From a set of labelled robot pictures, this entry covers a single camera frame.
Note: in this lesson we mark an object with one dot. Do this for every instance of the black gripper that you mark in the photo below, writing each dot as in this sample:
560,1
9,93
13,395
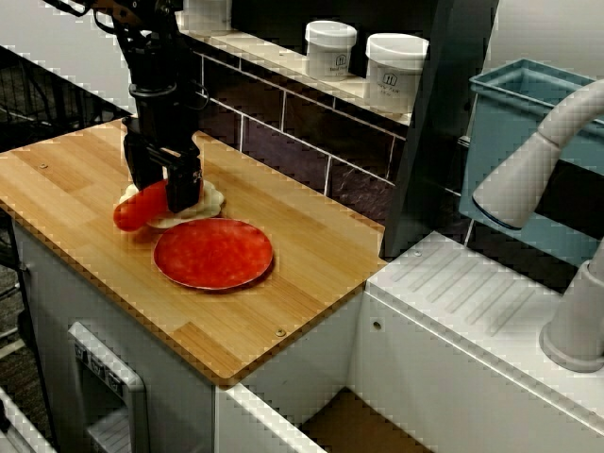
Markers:
162,122

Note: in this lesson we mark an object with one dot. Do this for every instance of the red toy sausage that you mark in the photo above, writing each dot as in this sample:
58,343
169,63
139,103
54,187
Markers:
137,210

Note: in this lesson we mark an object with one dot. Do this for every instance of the cream scalloped plate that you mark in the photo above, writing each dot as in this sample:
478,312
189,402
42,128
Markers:
210,203

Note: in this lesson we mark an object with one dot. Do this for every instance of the red round plate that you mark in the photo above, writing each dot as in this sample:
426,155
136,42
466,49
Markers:
212,255

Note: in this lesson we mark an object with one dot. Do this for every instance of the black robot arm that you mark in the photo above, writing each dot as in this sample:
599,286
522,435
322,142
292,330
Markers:
151,52

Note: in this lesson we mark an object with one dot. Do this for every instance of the white container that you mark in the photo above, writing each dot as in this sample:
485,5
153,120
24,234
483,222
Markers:
207,14

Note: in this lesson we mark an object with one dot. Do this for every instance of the white toy kitchen cabinet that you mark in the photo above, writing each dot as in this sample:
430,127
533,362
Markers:
179,373

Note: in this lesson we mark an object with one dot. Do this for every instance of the small white lidded jar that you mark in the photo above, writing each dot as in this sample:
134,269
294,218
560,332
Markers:
330,52

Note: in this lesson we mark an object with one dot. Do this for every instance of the large white lidded jar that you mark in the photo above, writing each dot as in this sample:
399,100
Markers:
394,71

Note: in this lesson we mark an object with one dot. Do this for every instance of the blue plastic bin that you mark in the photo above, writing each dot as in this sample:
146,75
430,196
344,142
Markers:
500,141

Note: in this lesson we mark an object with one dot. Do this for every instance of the white toy sink unit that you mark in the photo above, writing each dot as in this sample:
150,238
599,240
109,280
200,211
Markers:
472,354

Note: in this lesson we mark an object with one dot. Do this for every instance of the grey toy faucet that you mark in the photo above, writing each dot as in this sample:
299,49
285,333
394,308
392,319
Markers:
519,184

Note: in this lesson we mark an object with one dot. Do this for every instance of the dark upright post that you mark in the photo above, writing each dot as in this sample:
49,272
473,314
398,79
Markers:
439,141

